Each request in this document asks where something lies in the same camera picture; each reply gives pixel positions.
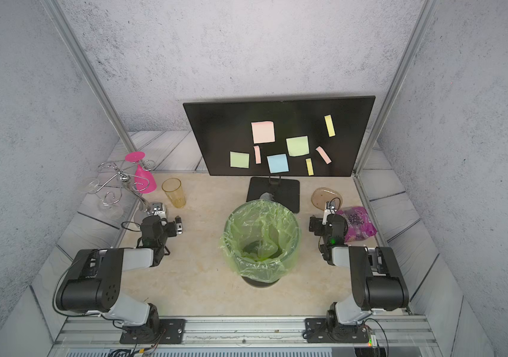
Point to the yellow narrow sticky note bottom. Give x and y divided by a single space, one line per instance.
309 165

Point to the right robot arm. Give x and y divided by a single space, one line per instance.
377 285

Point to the black monitor stand base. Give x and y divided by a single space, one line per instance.
283 191

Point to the pink wine glass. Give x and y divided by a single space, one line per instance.
143 181

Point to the aluminium frame post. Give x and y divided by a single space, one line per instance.
72 43
372 134

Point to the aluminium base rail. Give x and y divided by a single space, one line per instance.
392 332

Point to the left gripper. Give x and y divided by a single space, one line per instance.
170 227

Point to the right aluminium frame post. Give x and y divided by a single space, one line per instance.
372 134

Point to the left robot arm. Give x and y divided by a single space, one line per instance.
92 286

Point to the purple snack bag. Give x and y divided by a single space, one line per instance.
360 226

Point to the blue sticky note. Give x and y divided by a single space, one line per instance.
278 163

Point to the large pink sticky note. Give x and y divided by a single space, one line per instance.
263 132

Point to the green plastic bin liner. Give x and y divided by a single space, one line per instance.
260 236

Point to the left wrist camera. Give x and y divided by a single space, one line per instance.
158 209

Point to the small pink narrow sticky note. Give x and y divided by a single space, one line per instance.
258 159

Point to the black trash bin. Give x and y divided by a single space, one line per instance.
260 281

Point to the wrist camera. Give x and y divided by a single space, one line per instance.
158 209
330 209

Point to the left aluminium frame post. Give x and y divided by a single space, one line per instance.
72 43

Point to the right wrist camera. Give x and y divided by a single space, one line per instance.
330 209

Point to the yellow narrow sticky note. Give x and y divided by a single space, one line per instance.
309 165
330 125

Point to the black computer monitor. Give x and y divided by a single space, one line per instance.
224 127

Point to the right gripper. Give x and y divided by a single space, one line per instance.
318 221

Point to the yellow narrow sticky note top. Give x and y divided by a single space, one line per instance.
330 125

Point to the light green sticky note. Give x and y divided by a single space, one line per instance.
298 146

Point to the amber plastic cup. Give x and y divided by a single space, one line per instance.
172 187

